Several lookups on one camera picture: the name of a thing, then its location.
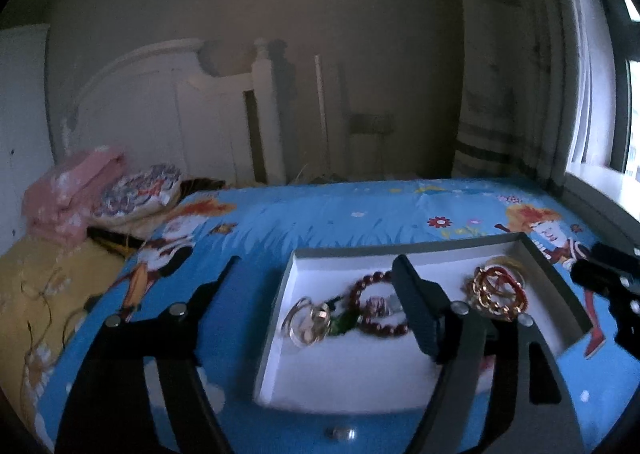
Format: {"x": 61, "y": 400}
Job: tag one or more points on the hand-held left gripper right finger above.
{"x": 415, "y": 314}

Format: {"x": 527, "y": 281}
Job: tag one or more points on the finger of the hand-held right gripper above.
{"x": 620, "y": 259}
{"x": 622, "y": 294}

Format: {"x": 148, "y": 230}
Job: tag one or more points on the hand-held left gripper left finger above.
{"x": 215, "y": 289}

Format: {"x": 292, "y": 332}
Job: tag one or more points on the green pendant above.
{"x": 342, "y": 324}

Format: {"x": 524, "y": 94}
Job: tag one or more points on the grey shallow tray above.
{"x": 350, "y": 374}

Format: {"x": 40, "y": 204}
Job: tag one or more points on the window sill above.
{"x": 600, "y": 189}

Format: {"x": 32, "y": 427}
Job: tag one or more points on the gold bangles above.
{"x": 507, "y": 263}

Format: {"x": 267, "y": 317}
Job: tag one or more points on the blue cartoon blanket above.
{"x": 300, "y": 219}

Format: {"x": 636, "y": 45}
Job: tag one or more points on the patterned folded cloth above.
{"x": 135, "y": 189}

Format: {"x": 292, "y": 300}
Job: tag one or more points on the small silver stud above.
{"x": 340, "y": 433}

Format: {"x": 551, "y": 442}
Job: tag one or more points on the window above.
{"x": 622, "y": 84}

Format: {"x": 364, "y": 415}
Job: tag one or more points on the white sheer curtain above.
{"x": 595, "y": 84}

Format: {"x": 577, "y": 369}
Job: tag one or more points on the pink folded blanket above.
{"x": 60, "y": 199}

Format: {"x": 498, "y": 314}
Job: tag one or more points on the yellow bed sheet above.
{"x": 30, "y": 284}

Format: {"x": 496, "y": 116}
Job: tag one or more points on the white headboard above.
{"x": 150, "y": 109}

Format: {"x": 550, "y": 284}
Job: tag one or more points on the grey striped curtain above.
{"x": 500, "y": 84}

